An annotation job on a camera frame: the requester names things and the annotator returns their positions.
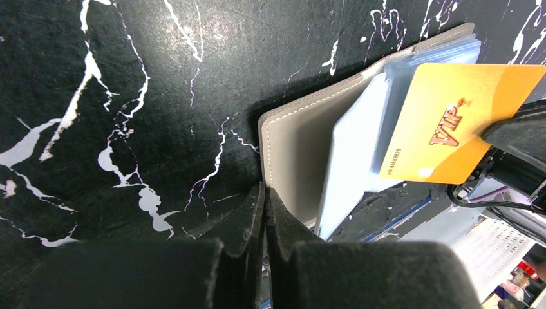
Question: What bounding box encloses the gold VIP credit card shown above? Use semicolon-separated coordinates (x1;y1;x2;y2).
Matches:
379;63;545;184

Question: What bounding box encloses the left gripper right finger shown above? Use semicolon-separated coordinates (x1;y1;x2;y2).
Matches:
265;189;480;308

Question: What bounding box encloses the grey card holder wallet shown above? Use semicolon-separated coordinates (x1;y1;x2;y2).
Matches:
258;23;475;239

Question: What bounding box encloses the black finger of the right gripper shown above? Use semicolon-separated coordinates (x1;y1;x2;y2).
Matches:
481;99;545;162

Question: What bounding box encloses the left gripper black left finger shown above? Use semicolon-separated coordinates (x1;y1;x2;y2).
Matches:
21;183;265;308

